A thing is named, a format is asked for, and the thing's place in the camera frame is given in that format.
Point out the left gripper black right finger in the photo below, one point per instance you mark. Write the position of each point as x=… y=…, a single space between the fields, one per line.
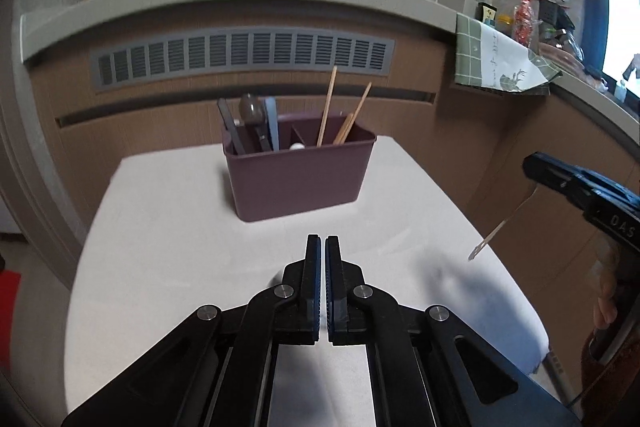
x=344 y=318

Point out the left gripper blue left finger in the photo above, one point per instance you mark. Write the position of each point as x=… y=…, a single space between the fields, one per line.
x=298 y=315

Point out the shovel shaped steel spoon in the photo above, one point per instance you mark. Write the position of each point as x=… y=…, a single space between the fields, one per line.
x=494 y=232

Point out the wooden spoon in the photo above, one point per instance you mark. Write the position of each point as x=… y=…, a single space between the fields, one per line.
x=344 y=131

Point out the wooden chopstick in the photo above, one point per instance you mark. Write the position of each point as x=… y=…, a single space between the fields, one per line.
x=326 y=107
x=360 y=103

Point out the blue plastic spoon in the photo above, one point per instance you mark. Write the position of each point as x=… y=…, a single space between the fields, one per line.
x=272 y=121

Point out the right hand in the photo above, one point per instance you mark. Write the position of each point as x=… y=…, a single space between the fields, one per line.
x=609 y=254

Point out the maroon plastic utensil holder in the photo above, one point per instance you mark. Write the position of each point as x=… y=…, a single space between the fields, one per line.
x=267 y=185

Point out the white tablecloth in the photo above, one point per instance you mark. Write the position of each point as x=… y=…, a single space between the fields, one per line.
x=166 y=240

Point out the green checked towel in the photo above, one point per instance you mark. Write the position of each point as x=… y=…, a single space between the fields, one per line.
x=486 y=59

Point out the red snack jar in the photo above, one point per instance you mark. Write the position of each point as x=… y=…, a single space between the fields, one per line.
x=523 y=23

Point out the grey ventilation grille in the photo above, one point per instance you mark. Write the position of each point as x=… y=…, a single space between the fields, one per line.
x=220 y=50

